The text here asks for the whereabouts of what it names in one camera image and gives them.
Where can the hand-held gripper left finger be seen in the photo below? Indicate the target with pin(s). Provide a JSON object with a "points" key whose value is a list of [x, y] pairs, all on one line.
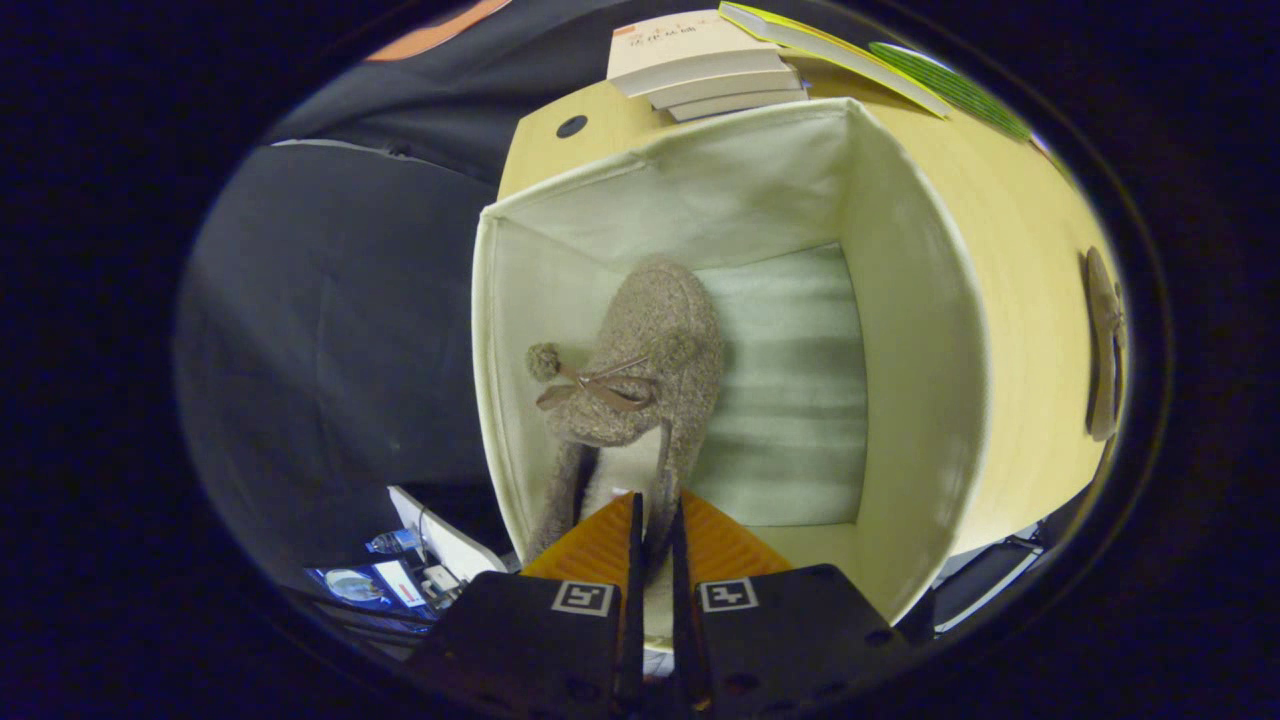
{"points": [[540, 640]]}

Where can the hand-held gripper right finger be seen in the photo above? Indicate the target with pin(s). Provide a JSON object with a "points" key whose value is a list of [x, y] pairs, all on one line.
{"points": [[780, 630]]}

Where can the cream fabric storage box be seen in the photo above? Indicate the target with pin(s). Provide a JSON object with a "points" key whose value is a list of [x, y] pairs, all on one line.
{"points": [[780, 400]]}

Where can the brown fuzzy shoe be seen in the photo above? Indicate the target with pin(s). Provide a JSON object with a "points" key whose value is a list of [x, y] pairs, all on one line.
{"points": [[650, 330], [1103, 340]]}

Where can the white panel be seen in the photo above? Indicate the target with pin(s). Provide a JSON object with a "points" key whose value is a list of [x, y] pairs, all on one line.
{"points": [[450, 540]]}

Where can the clear plastic bottle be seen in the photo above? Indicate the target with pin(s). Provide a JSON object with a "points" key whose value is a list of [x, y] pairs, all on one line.
{"points": [[392, 542]]}

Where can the blue printed carton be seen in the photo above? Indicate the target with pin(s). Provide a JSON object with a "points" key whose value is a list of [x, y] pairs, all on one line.
{"points": [[350, 585]]}

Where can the black chair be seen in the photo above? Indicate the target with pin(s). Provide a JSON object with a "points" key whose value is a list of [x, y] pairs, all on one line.
{"points": [[980, 580]]}

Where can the black backdrop cloth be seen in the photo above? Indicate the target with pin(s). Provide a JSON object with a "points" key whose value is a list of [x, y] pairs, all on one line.
{"points": [[330, 330]]}

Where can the black table grommet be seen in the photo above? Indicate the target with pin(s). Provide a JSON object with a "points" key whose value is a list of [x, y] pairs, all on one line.
{"points": [[572, 126]]}

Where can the blue-edged book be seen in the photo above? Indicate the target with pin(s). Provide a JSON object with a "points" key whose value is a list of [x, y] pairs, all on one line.
{"points": [[740, 104]]}

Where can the white paperback book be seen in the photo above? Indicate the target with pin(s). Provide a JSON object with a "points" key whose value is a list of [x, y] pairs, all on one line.
{"points": [[730, 88]]}

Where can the watermelon slice plush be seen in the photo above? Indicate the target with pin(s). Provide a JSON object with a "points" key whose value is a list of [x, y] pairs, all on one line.
{"points": [[950, 88]]}

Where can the beige book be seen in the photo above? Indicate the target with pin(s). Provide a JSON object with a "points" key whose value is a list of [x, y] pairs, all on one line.
{"points": [[680, 50]]}

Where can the yellow book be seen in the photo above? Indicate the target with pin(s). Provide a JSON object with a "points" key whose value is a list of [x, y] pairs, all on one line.
{"points": [[800, 35]]}

